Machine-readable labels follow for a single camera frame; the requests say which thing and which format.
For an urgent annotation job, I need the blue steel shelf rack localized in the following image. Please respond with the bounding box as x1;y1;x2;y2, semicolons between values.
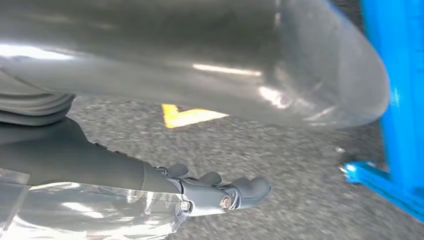
339;0;424;223

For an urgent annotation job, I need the yellow floor tape square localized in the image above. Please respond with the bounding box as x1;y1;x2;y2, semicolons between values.
161;103;230;129

